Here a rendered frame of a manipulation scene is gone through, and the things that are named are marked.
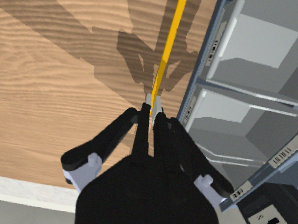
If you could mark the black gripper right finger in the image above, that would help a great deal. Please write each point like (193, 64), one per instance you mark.
(213, 185)

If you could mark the yellow bar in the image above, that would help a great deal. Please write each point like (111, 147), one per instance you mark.
(167, 49)

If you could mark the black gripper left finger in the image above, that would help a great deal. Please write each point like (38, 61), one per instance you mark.
(83, 163)

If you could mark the grey open bin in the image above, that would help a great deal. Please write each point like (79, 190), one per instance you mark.
(261, 57)
(232, 169)
(236, 125)

